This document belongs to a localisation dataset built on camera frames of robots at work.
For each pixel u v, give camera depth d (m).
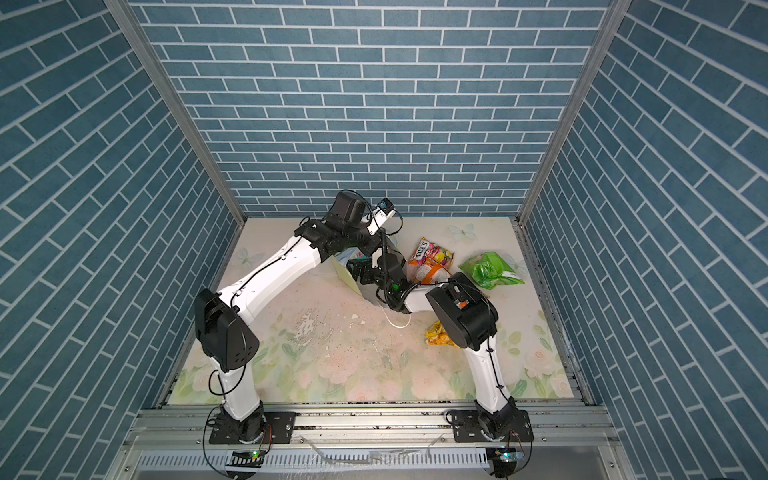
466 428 0.74
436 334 0.85
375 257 0.78
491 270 0.91
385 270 0.75
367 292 0.89
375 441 0.73
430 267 0.99
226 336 0.46
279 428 0.74
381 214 0.72
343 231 0.62
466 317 0.56
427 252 1.05
